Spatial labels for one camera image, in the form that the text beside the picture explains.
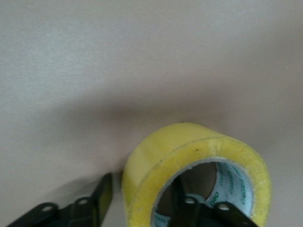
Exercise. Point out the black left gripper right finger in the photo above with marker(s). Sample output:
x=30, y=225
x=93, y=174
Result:
x=189, y=210

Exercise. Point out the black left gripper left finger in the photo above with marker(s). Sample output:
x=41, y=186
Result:
x=78, y=212

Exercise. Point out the yellow tape roll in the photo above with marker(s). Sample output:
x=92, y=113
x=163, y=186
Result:
x=165, y=151

